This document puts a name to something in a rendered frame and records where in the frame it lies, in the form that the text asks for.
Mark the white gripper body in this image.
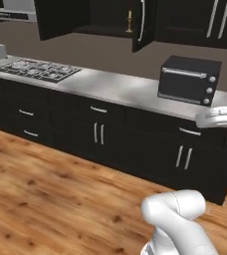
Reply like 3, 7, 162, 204
194, 105, 227, 129

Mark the black base cabinet door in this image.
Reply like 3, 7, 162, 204
99, 119, 129, 168
71, 114, 101, 158
144, 133, 185, 187
183, 138, 227, 203

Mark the candle in brass holder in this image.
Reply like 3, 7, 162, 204
124, 9, 134, 34

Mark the black toaster oven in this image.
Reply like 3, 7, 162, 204
156, 54, 223, 109

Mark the black drawer front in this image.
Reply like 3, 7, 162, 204
153, 116, 227, 145
6, 120, 56, 149
75, 95, 126, 127
4, 94, 52, 128

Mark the black gas hob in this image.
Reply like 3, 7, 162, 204
0, 58, 83, 85

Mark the silver range hood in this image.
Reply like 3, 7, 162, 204
0, 0, 38, 24

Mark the silver drawer handle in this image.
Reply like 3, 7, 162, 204
178, 127, 202, 137
89, 105, 109, 115
18, 109, 35, 118
23, 128, 40, 138

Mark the silver base cabinet door handle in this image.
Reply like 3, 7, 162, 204
93, 122, 99, 144
174, 144, 185, 168
100, 124, 106, 146
183, 147, 194, 171

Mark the silver wall cabinet door handle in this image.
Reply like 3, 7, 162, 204
205, 0, 220, 39
217, 0, 227, 40
137, 0, 146, 43

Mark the black wall cabinet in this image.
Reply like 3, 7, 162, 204
73, 0, 135, 39

